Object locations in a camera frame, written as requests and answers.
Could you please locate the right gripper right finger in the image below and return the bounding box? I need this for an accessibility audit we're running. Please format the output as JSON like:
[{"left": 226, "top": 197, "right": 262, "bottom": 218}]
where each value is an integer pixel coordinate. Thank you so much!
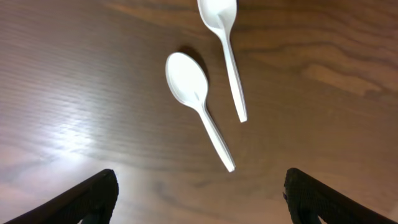
[{"left": 283, "top": 168, "right": 395, "bottom": 224}]

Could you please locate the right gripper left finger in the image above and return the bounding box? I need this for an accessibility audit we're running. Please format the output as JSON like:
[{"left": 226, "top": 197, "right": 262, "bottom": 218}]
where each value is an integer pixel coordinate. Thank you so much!
[{"left": 7, "top": 169, "right": 119, "bottom": 224}]

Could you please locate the white plastic spoon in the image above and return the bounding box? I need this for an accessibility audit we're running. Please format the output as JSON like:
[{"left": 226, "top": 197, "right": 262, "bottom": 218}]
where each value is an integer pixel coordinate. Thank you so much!
[
  {"left": 165, "top": 52, "right": 236, "bottom": 172},
  {"left": 197, "top": 0, "right": 248, "bottom": 123}
]

